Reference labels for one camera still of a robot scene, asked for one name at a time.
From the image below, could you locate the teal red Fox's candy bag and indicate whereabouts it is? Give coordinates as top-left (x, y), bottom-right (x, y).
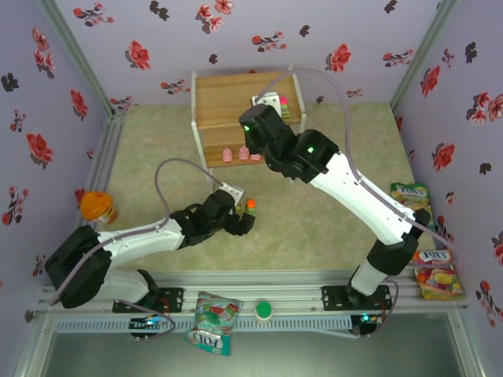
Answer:
top-left (183, 291), bottom-right (244, 357)

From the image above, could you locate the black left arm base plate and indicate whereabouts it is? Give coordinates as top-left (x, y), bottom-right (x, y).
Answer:
top-left (112, 286), bottom-right (185, 314)

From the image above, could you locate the white slotted cable duct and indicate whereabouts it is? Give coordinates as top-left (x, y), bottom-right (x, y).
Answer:
top-left (53, 316), bottom-right (351, 334)

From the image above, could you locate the aluminium corner post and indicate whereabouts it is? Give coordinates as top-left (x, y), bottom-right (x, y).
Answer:
top-left (390, 0), bottom-right (461, 113)
top-left (37, 0), bottom-right (117, 115)

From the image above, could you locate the green push button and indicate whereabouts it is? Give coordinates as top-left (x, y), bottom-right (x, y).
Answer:
top-left (254, 300), bottom-right (274, 321)

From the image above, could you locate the orange red Fox's candy bag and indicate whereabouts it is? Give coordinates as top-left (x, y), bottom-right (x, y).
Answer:
top-left (412, 250), bottom-right (467, 302)

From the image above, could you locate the long aluminium base rail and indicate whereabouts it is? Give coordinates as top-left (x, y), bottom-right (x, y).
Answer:
top-left (37, 270), bottom-right (471, 315)

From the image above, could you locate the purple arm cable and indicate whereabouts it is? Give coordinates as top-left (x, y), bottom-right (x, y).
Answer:
top-left (49, 157), bottom-right (227, 339)
top-left (253, 68), bottom-right (455, 339)

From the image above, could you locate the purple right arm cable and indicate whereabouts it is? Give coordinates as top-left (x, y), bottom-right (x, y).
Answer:
top-left (253, 68), bottom-right (455, 339)

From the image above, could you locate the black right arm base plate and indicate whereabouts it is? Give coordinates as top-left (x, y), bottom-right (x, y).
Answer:
top-left (321, 285), bottom-right (394, 313)

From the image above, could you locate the beige green table mat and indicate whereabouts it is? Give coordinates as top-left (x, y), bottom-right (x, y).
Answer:
top-left (92, 102), bottom-right (447, 273)

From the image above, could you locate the wooden shelf with white frame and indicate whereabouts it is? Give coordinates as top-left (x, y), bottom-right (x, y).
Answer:
top-left (190, 64), bottom-right (307, 193)

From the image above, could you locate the tiger cup with orange lid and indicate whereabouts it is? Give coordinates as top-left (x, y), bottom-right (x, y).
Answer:
top-left (80, 190), bottom-right (119, 226)

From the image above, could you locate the green yellow Fox's candy bag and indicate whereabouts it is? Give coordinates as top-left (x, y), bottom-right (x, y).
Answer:
top-left (390, 181), bottom-right (435, 231)

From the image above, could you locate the black controller board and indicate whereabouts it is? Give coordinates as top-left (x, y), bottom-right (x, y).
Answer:
top-left (129, 315), bottom-right (164, 339)
top-left (351, 312), bottom-right (384, 338)

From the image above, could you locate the aluminium side rail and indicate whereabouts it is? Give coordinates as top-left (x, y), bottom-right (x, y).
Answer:
top-left (64, 108), bottom-right (129, 276)

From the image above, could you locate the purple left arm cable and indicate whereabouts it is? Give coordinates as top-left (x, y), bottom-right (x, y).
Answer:
top-left (49, 157), bottom-right (227, 339)

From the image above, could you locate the aluminium frame bar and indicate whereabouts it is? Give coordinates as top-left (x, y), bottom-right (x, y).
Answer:
top-left (447, 306), bottom-right (488, 377)
top-left (11, 313), bottom-right (56, 377)

